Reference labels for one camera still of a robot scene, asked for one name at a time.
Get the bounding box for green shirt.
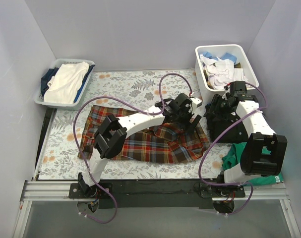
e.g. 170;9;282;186
222;142;284;186

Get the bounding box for navy blue garment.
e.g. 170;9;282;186
40;67;59;96

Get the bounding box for plaid long sleeve shirt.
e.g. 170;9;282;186
80;105;209;164

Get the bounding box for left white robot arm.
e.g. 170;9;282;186
77;93;202;198

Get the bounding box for floral table mat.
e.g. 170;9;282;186
36;69;230;180

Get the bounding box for white plastic bin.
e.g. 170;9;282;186
195;44;259;104

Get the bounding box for black folded shirt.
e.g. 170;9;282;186
204;94;250;144

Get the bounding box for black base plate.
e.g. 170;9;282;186
68;179;245;209

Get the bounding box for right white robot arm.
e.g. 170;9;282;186
204;81;287;197

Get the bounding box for white folded garment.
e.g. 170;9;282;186
43;61;90;105

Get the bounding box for white crumpled clothes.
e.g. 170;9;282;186
200;57;250;90

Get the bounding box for light blue garment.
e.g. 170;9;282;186
199;52;237;63

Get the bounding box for aluminium frame rail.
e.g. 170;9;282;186
20;180;301;238

